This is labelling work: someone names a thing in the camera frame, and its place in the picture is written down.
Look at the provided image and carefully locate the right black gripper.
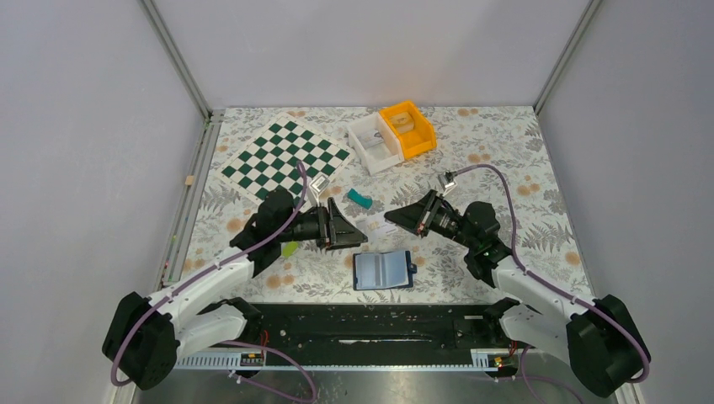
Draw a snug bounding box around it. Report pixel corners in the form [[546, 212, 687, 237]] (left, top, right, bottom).
[[385, 189, 478, 250]]

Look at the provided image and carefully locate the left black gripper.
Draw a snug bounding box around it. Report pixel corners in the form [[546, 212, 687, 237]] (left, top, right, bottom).
[[277, 198, 368, 251]]

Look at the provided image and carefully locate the white credit card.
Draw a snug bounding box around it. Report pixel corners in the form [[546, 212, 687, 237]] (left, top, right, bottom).
[[356, 213, 398, 242]]

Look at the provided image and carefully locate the navy blue card holder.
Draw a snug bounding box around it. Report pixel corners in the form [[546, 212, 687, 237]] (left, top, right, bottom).
[[352, 249, 418, 291]]

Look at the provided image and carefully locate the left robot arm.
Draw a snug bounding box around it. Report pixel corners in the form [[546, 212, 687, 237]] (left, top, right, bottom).
[[102, 188, 368, 390]]

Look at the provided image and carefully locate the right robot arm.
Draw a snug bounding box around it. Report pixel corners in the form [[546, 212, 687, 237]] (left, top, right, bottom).
[[384, 190, 651, 397]]

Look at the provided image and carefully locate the teal block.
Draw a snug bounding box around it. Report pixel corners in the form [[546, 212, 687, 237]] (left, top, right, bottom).
[[347, 189, 373, 210]]

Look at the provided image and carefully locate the lime green block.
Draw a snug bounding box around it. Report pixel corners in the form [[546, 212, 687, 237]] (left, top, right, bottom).
[[281, 242, 299, 258]]

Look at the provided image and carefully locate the orange plastic bin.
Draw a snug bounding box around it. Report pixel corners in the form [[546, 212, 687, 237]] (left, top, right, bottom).
[[379, 100, 437, 160]]

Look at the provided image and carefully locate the white plastic bin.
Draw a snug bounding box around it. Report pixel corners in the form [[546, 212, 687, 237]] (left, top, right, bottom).
[[347, 113, 405, 176]]

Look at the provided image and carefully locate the wooden block in orange bin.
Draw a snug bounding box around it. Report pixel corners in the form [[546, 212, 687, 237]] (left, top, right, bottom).
[[389, 112, 415, 135]]

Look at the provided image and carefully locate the floral table mat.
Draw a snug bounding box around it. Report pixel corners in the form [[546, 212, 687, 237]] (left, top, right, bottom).
[[189, 105, 595, 306]]

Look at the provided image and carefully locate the green white chessboard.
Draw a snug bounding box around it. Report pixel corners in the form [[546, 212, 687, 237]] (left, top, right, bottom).
[[217, 113, 355, 205]]

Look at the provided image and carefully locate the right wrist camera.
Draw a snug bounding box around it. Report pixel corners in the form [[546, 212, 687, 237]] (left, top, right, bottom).
[[438, 172, 457, 196]]

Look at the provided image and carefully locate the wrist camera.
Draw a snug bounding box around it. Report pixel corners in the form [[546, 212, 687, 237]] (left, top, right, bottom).
[[309, 173, 330, 198], [438, 172, 457, 196]]

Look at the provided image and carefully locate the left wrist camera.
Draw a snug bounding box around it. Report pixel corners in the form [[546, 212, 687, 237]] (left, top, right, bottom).
[[309, 173, 330, 198]]

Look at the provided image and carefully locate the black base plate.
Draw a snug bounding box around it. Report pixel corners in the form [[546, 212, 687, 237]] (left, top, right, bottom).
[[237, 298, 514, 358]]

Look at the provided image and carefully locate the perforated metal rail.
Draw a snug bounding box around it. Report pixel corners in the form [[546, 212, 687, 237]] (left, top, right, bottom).
[[175, 347, 518, 372]]

